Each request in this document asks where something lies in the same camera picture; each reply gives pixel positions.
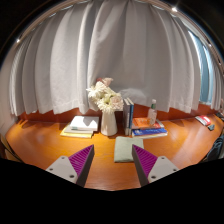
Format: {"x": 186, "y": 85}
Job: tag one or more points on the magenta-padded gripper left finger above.
{"x": 61, "y": 166}

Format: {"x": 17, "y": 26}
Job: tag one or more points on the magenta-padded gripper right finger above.
{"x": 162, "y": 166}

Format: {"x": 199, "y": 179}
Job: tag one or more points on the pale green towel yellow stripe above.
{"x": 125, "y": 148}

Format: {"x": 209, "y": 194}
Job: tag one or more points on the thin yellow book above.
{"x": 75, "y": 135}

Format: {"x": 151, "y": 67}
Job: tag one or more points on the thin grey-white book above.
{"x": 71, "y": 130}

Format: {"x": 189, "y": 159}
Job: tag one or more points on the orange flat book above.
{"x": 143, "y": 123}

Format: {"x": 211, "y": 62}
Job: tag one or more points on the thick white book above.
{"x": 85, "y": 122}

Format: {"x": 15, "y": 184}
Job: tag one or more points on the small clear bottle green label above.
{"x": 152, "y": 115}

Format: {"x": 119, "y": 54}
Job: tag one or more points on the black chair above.
{"x": 215, "y": 150}

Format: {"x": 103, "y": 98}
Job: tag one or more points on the blue standing book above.
{"x": 131, "y": 115}

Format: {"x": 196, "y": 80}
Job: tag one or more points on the red booklet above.
{"x": 203, "y": 120}

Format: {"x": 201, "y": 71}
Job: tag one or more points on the dark grey standing book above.
{"x": 126, "y": 116}

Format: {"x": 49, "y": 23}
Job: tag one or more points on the small dark object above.
{"x": 211, "y": 127}

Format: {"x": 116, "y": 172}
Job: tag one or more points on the white ceramic vase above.
{"x": 108, "y": 125}

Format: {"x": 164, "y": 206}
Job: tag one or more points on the white flower bouquet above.
{"x": 106, "y": 98}

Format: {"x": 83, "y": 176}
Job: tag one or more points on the white fabric curtain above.
{"x": 50, "y": 66}
{"x": 150, "y": 56}

